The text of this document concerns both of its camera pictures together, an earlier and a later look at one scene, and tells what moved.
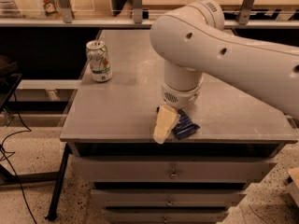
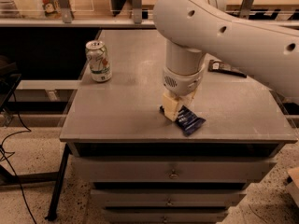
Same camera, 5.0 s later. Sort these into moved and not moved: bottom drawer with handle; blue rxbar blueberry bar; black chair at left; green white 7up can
Moved: blue rxbar blueberry bar
Not moved: black chair at left; green white 7up can; bottom drawer with handle
